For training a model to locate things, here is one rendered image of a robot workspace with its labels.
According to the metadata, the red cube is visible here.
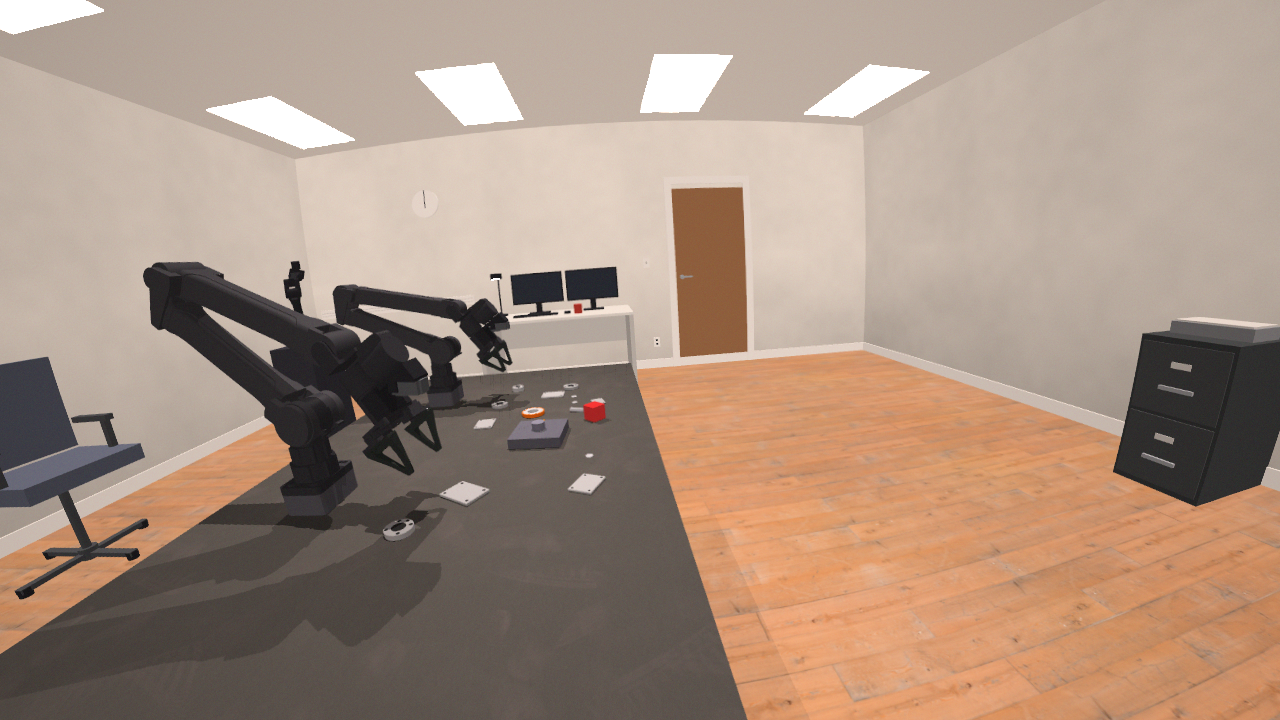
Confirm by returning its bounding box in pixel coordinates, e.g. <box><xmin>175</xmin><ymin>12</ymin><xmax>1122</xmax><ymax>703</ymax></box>
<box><xmin>582</xmin><ymin>401</ymin><xmax>605</xmax><ymax>421</ymax></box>

